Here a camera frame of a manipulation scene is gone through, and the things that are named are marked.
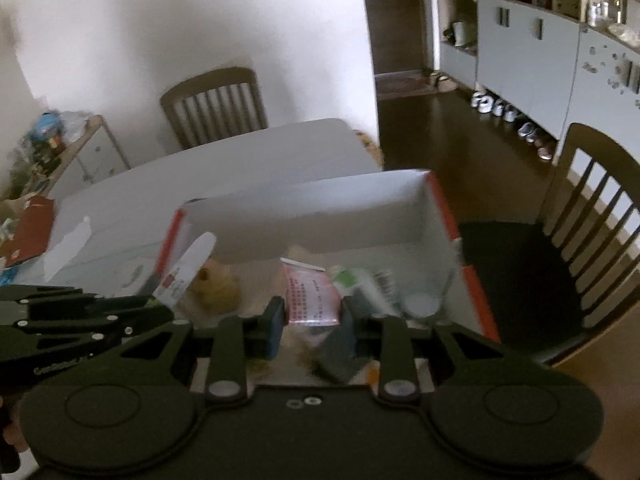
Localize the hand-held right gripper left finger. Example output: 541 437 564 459
117 296 287 403

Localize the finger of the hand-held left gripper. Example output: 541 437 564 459
20 309 177 348
0 286 162 318

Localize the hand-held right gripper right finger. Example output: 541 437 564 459
340 295 506 403

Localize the white green plastic packet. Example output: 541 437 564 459
330 266 401 318

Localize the pink packet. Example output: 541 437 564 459
280 257 342 327

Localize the white tube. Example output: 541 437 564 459
150 232 217 308

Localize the red cardboard box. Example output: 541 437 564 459
147 169 501 391

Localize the person's left hand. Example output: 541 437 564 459
0 396 28 456

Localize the white paper sheet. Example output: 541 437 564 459
42 216 93 283

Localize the white sideboard wooden top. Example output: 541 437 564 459
47 115 132 198

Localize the wooden chair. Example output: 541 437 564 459
160 66 269 151
457 122 640 367

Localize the clear plastic bag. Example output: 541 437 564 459
62 110 90 137

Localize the blue globe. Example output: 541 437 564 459
30 112 63 143

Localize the brown door mat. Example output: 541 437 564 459
375 72 458 101

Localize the beige shoe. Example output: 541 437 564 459
535 132 557 161

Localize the dark wooden door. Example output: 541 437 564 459
360 0 436 86

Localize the clear glass canister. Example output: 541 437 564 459
587 0 628 28

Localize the white wall cabinet unit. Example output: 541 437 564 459
435 0 640 146

